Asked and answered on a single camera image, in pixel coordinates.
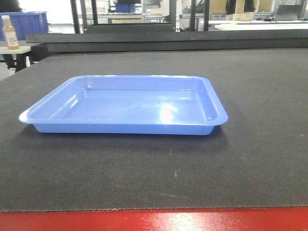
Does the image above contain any blue plastic tray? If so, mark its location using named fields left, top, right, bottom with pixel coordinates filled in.
left=19, top=75, right=228, bottom=135

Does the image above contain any black fabric table mat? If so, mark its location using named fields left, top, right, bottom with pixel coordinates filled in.
left=0, top=48, right=308, bottom=212

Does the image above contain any small side table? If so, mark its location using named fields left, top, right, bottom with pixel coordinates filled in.
left=0, top=46, right=31, bottom=72

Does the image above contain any white background table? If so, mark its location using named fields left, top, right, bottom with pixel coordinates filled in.
left=215, top=23, right=308, bottom=31

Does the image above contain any orange drink bottle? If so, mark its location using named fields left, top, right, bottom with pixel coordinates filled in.
left=1, top=15, right=20, bottom=50

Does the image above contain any blue storage crate background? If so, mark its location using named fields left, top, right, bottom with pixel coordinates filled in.
left=0, top=11, right=49, bottom=40

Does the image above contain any black metal frame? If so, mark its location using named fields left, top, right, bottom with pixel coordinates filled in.
left=71, top=0, right=209, bottom=34

